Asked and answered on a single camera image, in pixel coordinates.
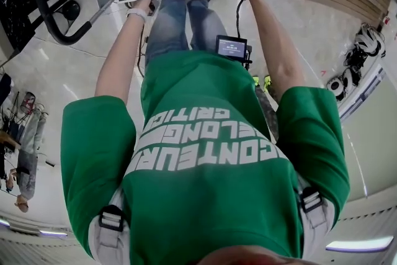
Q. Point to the long ceiling light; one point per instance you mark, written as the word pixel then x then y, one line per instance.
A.
pixel 359 244

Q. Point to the person's left forearm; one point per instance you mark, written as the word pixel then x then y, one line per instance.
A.
pixel 119 56

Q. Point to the white wristband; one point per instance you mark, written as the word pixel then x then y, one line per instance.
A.
pixel 137 13

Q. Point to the black screen device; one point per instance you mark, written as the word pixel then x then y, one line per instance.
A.
pixel 231 46

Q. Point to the red grey stand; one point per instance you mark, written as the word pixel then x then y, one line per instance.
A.
pixel 28 102

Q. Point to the short ceiling light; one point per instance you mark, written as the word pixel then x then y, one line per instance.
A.
pixel 37 230

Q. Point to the green printed t-shirt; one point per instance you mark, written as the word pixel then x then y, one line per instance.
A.
pixel 198 164

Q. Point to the person's right forearm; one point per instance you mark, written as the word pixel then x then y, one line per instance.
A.
pixel 273 46

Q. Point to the blue jeans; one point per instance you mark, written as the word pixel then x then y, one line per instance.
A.
pixel 173 28

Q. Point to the large white black helmet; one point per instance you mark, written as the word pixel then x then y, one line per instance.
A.
pixel 369 42

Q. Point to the small white black helmet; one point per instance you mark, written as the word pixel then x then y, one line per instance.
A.
pixel 336 87

